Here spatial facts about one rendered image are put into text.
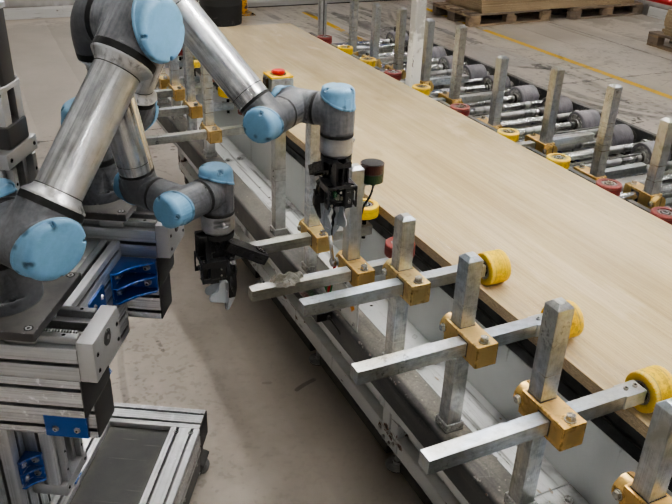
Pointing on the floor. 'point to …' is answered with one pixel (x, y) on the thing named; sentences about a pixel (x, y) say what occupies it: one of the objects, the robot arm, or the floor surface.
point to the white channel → (415, 42)
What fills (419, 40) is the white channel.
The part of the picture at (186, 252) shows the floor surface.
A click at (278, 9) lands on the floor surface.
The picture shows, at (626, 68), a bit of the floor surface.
